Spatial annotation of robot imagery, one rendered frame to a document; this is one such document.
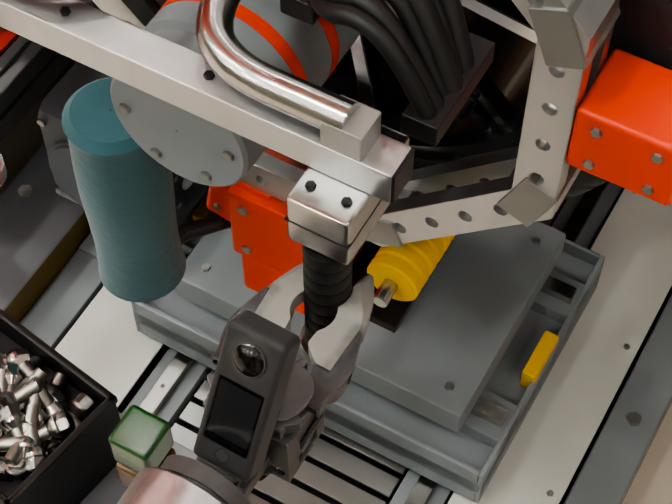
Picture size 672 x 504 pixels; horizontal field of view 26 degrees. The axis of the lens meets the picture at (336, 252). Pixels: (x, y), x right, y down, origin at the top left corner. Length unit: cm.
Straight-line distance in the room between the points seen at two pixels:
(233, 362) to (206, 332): 89
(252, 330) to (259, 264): 58
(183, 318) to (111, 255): 45
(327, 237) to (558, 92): 23
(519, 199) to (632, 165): 13
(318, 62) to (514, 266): 72
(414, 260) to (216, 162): 36
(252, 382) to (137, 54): 24
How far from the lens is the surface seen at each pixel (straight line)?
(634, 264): 203
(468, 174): 132
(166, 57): 102
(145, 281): 146
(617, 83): 115
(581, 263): 194
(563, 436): 188
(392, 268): 144
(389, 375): 173
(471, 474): 175
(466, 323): 178
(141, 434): 122
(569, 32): 107
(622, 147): 113
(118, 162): 130
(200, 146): 114
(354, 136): 94
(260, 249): 151
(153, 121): 116
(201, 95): 100
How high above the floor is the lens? 174
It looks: 56 degrees down
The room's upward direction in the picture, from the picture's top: straight up
